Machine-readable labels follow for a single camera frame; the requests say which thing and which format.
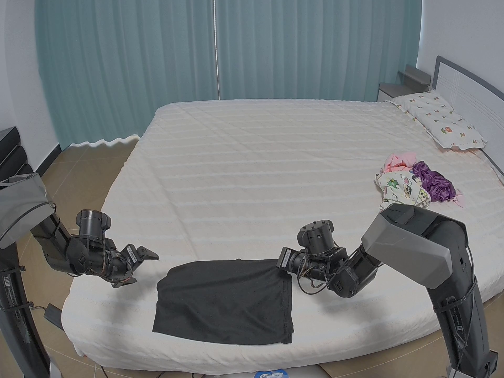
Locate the black T-shirt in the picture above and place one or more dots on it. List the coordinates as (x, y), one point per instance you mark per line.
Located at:
(224, 301)

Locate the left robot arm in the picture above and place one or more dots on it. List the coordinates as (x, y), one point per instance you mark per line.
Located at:
(59, 246)

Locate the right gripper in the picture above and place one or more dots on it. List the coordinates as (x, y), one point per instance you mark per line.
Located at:
(291, 261)

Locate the bed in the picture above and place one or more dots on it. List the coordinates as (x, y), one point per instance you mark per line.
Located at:
(256, 163)

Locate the white printed pyjama top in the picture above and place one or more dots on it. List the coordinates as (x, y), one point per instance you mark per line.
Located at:
(397, 189)

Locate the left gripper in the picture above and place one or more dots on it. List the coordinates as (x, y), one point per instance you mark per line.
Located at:
(130, 264)

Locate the grey bedside table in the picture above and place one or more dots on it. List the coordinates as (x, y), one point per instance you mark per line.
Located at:
(393, 91)

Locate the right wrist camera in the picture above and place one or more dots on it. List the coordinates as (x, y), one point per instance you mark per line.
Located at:
(302, 238)

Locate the black chest of drawers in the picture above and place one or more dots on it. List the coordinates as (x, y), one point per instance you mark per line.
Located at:
(15, 156)

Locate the black power adapter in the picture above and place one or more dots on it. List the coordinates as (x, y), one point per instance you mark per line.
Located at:
(53, 315)

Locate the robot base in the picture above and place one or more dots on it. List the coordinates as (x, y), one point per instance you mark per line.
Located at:
(271, 374)

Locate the purple garment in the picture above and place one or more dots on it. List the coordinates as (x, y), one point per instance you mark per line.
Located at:
(435, 183)

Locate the white printed pillow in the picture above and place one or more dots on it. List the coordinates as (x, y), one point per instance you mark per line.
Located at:
(437, 118)

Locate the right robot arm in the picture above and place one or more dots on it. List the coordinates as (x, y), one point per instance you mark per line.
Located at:
(413, 242)

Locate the blue-green curtain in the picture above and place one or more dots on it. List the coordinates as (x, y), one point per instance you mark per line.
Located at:
(315, 34)
(126, 53)

